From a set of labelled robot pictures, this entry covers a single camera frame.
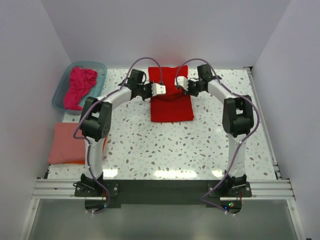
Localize red t-shirt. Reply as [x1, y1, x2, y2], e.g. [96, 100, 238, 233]
[148, 65, 194, 123]

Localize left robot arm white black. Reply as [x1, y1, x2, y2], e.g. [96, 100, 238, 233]
[78, 69, 153, 190]

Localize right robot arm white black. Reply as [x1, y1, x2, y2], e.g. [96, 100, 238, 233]
[175, 64, 257, 189]

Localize teal plastic bin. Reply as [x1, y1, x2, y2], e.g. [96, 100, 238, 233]
[52, 61, 108, 115]

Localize magenta crumpled t-shirt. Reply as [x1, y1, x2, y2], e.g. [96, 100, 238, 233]
[63, 66, 98, 111]

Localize orange folded t-shirt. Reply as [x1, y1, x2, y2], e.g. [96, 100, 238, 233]
[66, 138, 107, 165]

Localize pink folded t-shirt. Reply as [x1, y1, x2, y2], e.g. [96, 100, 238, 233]
[47, 122, 86, 165]

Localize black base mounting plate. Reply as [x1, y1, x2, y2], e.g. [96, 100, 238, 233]
[73, 179, 253, 213]

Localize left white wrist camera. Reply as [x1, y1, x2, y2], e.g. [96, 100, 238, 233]
[151, 83, 166, 97]

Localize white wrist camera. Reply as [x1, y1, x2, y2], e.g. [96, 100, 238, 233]
[151, 83, 166, 97]
[175, 76, 189, 92]

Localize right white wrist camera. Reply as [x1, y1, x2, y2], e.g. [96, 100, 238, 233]
[175, 76, 189, 92]

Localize aluminium frame rail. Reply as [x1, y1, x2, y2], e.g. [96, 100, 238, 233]
[32, 179, 295, 200]

